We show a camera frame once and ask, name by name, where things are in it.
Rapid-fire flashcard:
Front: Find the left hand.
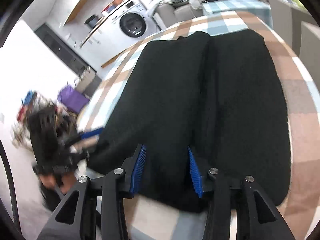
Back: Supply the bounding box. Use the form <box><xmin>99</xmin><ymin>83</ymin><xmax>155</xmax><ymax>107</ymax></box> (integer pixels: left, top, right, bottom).
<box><xmin>39</xmin><ymin>172</ymin><xmax>77</xmax><ymax>195</ymax></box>

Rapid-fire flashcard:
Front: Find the black rice cooker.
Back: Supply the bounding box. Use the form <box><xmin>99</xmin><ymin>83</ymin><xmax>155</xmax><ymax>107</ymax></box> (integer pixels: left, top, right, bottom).
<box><xmin>84</xmin><ymin>15</ymin><xmax>99</xmax><ymax>29</ymax></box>

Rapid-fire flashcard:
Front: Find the white washing machine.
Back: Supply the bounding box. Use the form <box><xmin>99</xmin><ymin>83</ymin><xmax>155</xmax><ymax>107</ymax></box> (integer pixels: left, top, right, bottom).
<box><xmin>99</xmin><ymin>0</ymin><xmax>160</xmax><ymax>49</ymax></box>

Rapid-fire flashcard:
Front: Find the purple bag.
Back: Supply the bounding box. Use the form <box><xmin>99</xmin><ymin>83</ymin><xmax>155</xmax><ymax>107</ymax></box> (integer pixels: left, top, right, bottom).
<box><xmin>57</xmin><ymin>85</ymin><xmax>89</xmax><ymax>114</ymax></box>

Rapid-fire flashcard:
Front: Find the black knit sweater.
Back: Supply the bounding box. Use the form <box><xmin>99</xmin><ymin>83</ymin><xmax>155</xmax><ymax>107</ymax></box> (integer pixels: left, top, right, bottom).
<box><xmin>87</xmin><ymin>29</ymin><xmax>291</xmax><ymax>212</ymax></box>

